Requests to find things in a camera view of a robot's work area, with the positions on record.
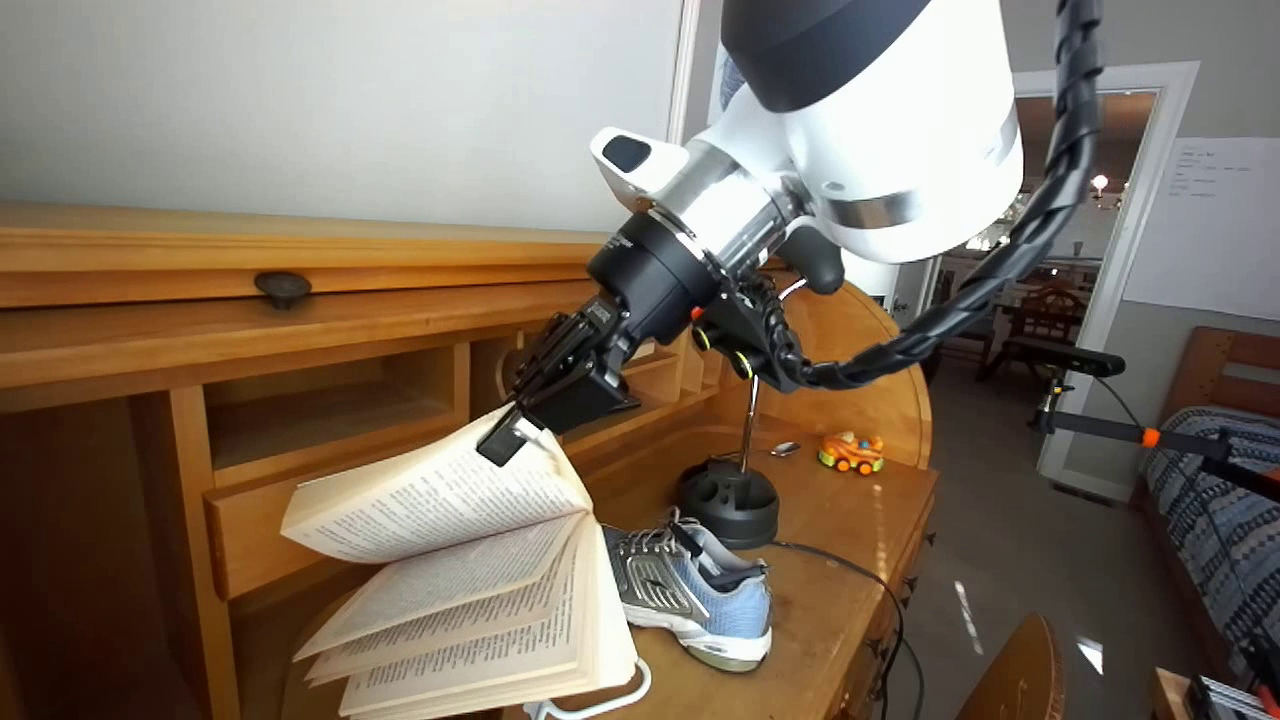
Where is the dark roll-top handle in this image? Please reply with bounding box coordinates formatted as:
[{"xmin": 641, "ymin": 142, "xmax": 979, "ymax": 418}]
[{"xmin": 253, "ymin": 268, "xmax": 316, "ymax": 311}]

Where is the black spiral robot cable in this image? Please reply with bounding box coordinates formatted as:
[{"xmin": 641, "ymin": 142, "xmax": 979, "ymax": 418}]
[{"xmin": 745, "ymin": 0, "xmax": 1111, "ymax": 395}]

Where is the black gooseneck desk lamp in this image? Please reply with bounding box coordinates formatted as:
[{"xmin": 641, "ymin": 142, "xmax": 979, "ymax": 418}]
[{"xmin": 669, "ymin": 217, "xmax": 850, "ymax": 552}]

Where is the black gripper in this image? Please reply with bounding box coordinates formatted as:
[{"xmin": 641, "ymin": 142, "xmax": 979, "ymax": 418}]
[{"xmin": 474, "ymin": 211, "xmax": 719, "ymax": 473}]

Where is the wooden desk drawer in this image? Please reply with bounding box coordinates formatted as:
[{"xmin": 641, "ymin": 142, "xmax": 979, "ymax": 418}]
[{"xmin": 202, "ymin": 435, "xmax": 463, "ymax": 599}]

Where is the black orange camera stand arm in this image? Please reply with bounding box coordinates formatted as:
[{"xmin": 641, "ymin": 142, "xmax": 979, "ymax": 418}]
[{"xmin": 1034, "ymin": 372, "xmax": 1280, "ymax": 505}]

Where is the wooden bed headboard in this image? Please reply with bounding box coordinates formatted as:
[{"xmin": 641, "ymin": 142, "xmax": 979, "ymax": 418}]
[{"xmin": 1156, "ymin": 323, "xmax": 1280, "ymax": 433}]

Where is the purple paperback book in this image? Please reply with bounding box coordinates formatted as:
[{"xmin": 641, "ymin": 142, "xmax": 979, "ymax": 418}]
[{"xmin": 276, "ymin": 400, "xmax": 650, "ymax": 720}]

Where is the wooden desk chair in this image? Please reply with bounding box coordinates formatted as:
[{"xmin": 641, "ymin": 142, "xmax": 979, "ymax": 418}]
[{"xmin": 958, "ymin": 612, "xmax": 1072, "ymax": 720}]

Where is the black lamp power cable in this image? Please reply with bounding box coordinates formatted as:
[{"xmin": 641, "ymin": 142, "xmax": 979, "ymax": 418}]
[{"xmin": 766, "ymin": 536, "xmax": 929, "ymax": 720}]

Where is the orange green toy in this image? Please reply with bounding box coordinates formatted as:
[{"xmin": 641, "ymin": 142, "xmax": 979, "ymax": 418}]
[{"xmin": 818, "ymin": 428, "xmax": 890, "ymax": 481}]

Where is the framed blue flower picture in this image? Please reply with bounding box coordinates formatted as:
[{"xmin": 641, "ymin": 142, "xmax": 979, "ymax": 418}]
[{"xmin": 659, "ymin": 0, "xmax": 734, "ymax": 152}]

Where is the grey blue running shoe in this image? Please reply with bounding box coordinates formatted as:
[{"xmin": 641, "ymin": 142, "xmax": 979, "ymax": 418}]
[{"xmin": 602, "ymin": 511, "xmax": 779, "ymax": 677}]

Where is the black stereo camera bar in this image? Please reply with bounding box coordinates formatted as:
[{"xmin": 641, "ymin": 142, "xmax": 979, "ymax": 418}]
[{"xmin": 1017, "ymin": 338, "xmax": 1133, "ymax": 382}]

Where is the white whiteboard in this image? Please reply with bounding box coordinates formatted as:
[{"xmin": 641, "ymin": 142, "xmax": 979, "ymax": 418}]
[{"xmin": 1121, "ymin": 132, "xmax": 1280, "ymax": 323}]

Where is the dark dining chair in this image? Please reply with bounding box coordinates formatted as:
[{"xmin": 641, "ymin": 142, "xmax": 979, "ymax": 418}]
[{"xmin": 995, "ymin": 265, "xmax": 1092, "ymax": 382}]

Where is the striped bed blanket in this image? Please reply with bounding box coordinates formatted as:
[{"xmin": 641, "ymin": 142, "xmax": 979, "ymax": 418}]
[{"xmin": 1136, "ymin": 404, "xmax": 1280, "ymax": 671}]

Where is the wooden roll-top desk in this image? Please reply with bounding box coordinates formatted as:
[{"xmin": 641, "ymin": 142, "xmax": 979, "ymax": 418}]
[{"xmin": 0, "ymin": 201, "xmax": 946, "ymax": 720}]

